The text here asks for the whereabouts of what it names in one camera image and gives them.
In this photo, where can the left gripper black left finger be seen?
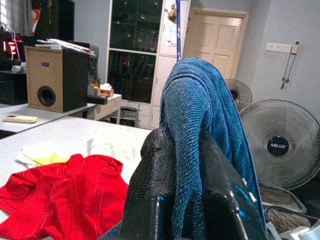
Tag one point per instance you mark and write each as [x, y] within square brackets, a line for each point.
[150, 187]

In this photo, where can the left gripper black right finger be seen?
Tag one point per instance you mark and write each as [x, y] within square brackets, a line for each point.
[220, 200]

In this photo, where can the blue denim jeans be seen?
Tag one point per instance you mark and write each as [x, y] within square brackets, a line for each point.
[192, 112]

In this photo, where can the white shirt yellow-green tag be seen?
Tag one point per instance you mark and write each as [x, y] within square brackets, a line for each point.
[112, 147]

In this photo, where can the silver audio device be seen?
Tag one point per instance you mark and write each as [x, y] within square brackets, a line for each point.
[130, 115]

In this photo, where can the large grey standing fan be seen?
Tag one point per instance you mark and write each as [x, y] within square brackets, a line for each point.
[278, 146]

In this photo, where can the red shorts white stitching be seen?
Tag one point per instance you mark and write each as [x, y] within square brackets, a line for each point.
[62, 195]

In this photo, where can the small white side desk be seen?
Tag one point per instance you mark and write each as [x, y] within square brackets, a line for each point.
[110, 105]

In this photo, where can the flat black device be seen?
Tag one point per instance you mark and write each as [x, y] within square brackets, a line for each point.
[97, 100]

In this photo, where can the orange tissue box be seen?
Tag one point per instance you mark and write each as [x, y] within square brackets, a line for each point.
[106, 92]

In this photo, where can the small grey standing fan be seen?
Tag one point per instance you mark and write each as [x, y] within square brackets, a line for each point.
[240, 92]

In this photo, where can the tall white glass-door cabinet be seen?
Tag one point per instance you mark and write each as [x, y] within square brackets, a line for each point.
[163, 75]

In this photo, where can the cream remote control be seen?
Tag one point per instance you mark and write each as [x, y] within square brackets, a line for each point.
[20, 118]

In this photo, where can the wooden and black speaker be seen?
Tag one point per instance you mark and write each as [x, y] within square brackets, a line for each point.
[45, 75]

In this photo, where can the beige panel door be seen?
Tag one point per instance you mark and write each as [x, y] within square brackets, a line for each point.
[225, 37]

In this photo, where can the stack of papers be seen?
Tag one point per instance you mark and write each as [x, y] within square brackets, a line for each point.
[62, 45]

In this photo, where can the black box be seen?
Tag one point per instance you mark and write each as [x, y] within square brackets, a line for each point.
[12, 87]

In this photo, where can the black device red lights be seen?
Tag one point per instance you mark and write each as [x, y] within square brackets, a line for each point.
[11, 47]

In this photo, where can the white table black frame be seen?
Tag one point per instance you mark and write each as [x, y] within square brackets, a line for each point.
[62, 132]

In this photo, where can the white wall switch panel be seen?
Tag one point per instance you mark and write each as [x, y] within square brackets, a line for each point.
[277, 47]

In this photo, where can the wall remote holder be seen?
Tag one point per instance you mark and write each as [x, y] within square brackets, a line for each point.
[295, 47]

